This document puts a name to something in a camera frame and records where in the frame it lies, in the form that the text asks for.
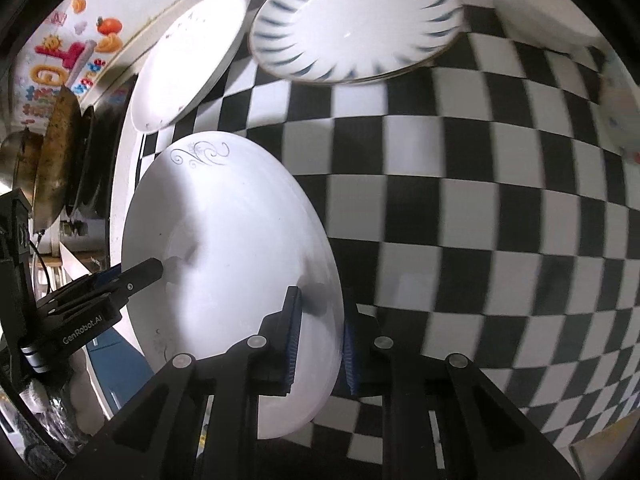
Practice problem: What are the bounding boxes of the blue cabinet panel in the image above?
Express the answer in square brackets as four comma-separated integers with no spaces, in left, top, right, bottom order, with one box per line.
[86,328,153,414]

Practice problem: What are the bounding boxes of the stainless steel pot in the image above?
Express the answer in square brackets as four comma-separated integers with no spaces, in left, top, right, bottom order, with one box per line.
[1,128,44,202]

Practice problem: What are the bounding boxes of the black pan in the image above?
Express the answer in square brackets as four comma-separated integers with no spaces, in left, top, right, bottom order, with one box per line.
[64,106,113,219]

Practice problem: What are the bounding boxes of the colourful food wall sticker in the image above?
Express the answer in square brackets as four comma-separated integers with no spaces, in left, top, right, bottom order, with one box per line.
[10,0,124,131]

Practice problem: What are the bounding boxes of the white plate, blue stripes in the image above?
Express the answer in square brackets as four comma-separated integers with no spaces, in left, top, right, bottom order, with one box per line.
[248,0,464,84]

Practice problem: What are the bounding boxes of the white plate with speckles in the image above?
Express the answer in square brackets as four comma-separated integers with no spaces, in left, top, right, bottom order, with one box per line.
[129,0,247,133]

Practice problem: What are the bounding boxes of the black white checkered mat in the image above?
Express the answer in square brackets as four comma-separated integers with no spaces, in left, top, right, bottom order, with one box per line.
[136,0,639,448]

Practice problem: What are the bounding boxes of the white bowl top right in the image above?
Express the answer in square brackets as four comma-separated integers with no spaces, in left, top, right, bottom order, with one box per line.
[494,0,604,53]

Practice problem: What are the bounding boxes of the brown worn frying pan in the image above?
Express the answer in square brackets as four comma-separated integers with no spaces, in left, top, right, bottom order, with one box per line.
[32,86,81,232]

